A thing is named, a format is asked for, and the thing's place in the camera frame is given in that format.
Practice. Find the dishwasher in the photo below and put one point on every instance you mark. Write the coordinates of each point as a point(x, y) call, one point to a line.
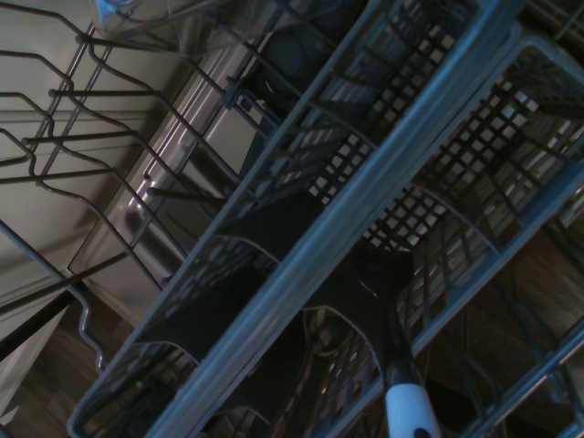
point(219, 118)

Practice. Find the black mug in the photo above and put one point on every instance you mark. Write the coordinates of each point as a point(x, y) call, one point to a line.
point(288, 51)

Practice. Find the grey cutlery basket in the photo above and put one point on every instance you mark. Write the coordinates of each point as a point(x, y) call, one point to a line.
point(365, 205)

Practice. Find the clear glass container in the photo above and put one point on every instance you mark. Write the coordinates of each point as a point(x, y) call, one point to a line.
point(132, 20)

